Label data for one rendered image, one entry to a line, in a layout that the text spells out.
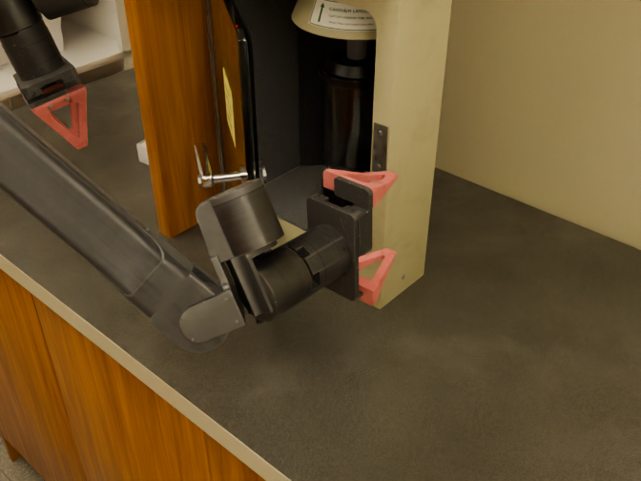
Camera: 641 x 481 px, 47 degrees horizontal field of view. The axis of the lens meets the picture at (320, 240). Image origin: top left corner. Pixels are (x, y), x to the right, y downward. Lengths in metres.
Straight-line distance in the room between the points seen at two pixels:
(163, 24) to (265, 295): 0.54
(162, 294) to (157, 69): 0.51
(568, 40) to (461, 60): 0.20
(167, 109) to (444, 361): 0.55
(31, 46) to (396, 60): 0.42
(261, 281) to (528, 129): 0.77
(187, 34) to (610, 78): 0.65
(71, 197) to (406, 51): 0.43
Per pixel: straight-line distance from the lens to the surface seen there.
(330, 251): 0.72
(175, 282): 0.68
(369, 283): 0.79
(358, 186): 0.72
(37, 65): 0.95
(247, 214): 0.67
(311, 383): 0.98
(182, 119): 1.18
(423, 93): 0.96
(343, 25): 0.96
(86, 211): 0.69
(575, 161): 1.33
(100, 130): 1.63
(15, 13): 0.94
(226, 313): 0.67
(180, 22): 1.13
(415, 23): 0.90
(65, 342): 1.35
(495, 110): 1.36
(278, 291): 0.68
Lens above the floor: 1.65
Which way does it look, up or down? 36 degrees down
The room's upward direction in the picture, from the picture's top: straight up
